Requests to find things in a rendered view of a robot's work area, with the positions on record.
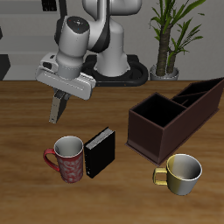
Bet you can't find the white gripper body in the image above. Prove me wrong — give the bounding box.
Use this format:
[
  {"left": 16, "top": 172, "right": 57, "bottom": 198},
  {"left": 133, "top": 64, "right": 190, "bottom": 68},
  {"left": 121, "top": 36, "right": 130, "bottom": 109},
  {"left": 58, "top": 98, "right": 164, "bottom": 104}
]
[{"left": 35, "top": 65, "right": 97, "bottom": 102}]

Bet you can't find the black book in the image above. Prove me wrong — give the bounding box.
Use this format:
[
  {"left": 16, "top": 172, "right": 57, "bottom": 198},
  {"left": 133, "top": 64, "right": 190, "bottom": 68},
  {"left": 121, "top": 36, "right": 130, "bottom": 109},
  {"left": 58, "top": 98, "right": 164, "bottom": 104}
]
[{"left": 83, "top": 126, "right": 116, "bottom": 179}]

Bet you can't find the dark brown desk caddy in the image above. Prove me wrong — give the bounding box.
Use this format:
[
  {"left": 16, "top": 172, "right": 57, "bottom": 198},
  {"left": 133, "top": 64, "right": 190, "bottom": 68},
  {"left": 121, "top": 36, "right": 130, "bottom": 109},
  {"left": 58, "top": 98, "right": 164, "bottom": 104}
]
[{"left": 124, "top": 76, "right": 224, "bottom": 166}]

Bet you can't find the red patterned mug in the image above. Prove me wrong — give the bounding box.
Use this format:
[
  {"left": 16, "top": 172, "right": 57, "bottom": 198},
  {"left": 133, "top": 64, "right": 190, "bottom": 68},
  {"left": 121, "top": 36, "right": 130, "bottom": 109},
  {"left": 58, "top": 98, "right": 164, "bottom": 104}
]
[{"left": 43, "top": 135, "right": 86, "bottom": 185}]

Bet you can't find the green pot plant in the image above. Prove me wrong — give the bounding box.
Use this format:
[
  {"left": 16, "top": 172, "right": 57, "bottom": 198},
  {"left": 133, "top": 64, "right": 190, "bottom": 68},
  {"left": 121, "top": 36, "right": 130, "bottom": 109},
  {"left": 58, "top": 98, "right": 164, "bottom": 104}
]
[{"left": 148, "top": 0, "right": 207, "bottom": 82}]

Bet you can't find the yellow mug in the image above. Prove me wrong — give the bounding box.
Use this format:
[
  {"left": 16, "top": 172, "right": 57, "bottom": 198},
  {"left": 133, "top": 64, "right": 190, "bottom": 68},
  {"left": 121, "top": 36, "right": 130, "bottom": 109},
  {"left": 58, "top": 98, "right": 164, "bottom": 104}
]
[{"left": 152, "top": 153, "right": 204, "bottom": 197}]

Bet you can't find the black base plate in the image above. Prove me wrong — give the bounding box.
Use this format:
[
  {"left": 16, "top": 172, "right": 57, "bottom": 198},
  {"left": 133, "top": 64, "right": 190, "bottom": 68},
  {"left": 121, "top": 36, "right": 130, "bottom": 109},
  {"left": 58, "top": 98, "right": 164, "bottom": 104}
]
[{"left": 81, "top": 53, "right": 150, "bottom": 88}]

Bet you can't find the black wall panel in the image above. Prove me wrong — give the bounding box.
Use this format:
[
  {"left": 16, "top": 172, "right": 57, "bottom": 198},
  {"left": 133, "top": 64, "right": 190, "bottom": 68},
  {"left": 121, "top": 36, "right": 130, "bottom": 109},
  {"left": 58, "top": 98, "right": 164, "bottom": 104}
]
[{"left": 41, "top": 0, "right": 58, "bottom": 12}]

